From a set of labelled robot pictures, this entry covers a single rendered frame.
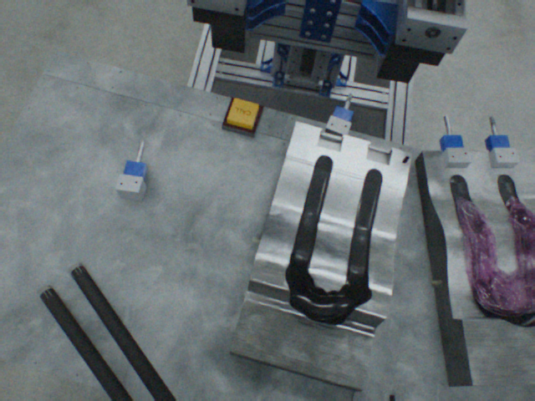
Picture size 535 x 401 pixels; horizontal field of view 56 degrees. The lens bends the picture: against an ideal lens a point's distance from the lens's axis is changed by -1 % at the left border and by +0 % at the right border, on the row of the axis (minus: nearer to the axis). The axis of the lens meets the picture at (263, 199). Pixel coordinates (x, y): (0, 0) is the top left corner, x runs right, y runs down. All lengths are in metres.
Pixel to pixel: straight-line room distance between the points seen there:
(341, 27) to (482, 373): 0.90
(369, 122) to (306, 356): 1.16
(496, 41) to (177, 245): 1.98
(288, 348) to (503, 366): 0.39
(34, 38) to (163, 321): 1.72
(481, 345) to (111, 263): 0.74
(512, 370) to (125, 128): 0.94
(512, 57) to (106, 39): 1.84
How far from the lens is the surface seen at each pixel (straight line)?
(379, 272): 0.99
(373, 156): 1.14
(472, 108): 2.42
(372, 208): 1.07
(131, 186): 1.10
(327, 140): 1.14
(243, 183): 1.14
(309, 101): 1.97
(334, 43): 1.47
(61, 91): 1.32
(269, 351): 0.99
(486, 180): 1.22
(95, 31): 2.48
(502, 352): 1.06
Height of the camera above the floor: 1.85
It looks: 68 degrees down
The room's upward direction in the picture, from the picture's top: 9 degrees clockwise
